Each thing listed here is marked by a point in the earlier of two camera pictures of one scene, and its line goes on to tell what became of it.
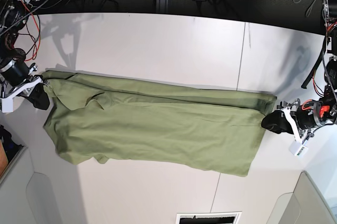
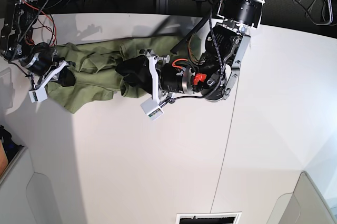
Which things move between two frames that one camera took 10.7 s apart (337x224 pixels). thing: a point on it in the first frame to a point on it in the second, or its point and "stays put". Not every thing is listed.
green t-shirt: (120, 120) to (95, 69)
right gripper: (306, 116) to (161, 78)
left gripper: (16, 79) to (43, 64)
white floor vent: (218, 217) stays put
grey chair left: (27, 196) stays put
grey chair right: (306, 204) stays put
